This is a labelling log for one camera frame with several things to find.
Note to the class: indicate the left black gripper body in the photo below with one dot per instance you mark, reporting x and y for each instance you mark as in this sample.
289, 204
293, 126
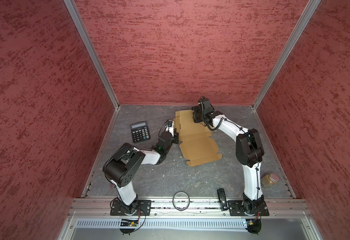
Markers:
174, 140

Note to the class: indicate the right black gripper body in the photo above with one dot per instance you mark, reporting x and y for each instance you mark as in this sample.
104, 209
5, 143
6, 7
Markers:
198, 117

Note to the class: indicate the brown cardboard box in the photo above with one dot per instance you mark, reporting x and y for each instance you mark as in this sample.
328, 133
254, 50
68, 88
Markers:
196, 142

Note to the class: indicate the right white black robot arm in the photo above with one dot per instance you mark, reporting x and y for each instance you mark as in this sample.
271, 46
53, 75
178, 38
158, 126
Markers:
249, 152

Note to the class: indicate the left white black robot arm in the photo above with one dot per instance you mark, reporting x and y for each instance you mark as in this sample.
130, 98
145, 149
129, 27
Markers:
122, 166

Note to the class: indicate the black desk calculator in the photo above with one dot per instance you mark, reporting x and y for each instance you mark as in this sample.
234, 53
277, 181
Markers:
140, 132

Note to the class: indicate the jar with pink lid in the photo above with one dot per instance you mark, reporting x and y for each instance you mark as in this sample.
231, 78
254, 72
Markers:
269, 180

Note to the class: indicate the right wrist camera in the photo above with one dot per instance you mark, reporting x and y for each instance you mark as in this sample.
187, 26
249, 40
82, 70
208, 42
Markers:
205, 103

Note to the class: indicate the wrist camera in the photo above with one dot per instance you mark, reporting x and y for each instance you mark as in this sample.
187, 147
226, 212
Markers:
205, 103
169, 127

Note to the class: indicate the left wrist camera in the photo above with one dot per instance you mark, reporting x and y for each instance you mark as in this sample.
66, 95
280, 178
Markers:
169, 127

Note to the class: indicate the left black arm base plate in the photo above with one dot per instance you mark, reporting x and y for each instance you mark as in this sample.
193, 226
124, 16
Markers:
118, 208

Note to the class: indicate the white perforated cable duct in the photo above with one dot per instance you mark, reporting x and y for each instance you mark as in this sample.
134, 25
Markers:
174, 224

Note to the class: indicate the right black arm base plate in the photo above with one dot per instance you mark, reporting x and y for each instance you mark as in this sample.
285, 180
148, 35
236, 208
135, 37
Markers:
248, 208

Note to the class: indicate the aluminium front rail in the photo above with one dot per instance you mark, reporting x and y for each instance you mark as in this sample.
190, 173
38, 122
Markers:
181, 207

